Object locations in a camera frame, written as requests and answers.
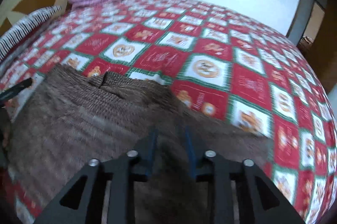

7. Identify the striped grey white cloth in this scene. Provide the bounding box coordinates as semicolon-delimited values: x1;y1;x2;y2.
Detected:
1;5;62;63

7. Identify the red white checkered bedspread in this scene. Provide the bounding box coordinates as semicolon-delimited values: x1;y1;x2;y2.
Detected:
1;0;336;223

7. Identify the brown knitted sweater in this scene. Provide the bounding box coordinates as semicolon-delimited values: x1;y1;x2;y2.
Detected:
9;65;271;223

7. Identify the brown wooden door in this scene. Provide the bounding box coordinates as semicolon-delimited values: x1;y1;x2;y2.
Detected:
287;0;336;93

